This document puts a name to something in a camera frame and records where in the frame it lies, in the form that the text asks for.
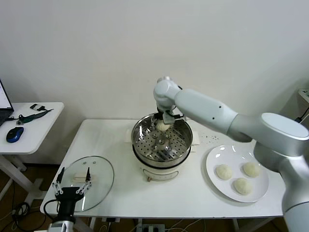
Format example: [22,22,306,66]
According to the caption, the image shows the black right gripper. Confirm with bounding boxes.
[154,102,184,125]

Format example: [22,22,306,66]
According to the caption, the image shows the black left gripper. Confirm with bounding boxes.
[52,166,93,218]

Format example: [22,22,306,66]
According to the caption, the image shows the white steamed baozi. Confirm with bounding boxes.
[156,120,172,132]
[215,164,233,181]
[232,177,253,196]
[242,161,262,178]

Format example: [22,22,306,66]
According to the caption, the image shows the round glass pot lid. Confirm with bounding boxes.
[55,156,115,212]

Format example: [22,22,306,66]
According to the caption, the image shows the perforated steel steamer basket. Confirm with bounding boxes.
[124,112,200,163]

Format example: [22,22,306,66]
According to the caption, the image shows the white side table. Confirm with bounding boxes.
[0,102,65,206]

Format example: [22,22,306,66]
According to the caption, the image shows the white oval plate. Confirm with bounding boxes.
[205,145,269,203]

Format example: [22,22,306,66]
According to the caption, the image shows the blue computer mouse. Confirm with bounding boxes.
[6,126,25,143]

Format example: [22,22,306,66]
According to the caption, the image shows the black laptop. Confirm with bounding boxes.
[0,78,15,128]

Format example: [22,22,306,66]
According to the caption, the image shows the white power strip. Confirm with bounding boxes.
[138,224,167,232]

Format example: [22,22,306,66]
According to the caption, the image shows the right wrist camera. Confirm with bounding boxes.
[162,111,175,125]

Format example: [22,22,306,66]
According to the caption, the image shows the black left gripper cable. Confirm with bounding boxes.
[40,199,60,218]

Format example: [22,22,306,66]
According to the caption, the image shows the black floor cables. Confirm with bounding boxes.
[11,202,48,232]

